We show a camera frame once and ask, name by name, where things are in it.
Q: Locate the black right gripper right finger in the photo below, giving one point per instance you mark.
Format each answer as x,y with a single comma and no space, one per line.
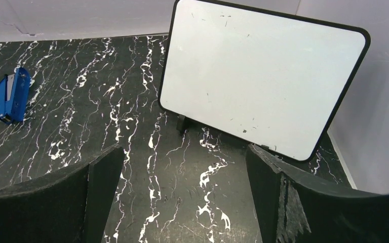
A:
293,205

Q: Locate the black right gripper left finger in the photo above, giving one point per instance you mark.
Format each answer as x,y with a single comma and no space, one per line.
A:
70,204

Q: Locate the black framed whiteboard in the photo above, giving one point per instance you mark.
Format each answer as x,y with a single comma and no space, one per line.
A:
270,78

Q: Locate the black whiteboard stand foot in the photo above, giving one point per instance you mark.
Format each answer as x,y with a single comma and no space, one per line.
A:
182,124

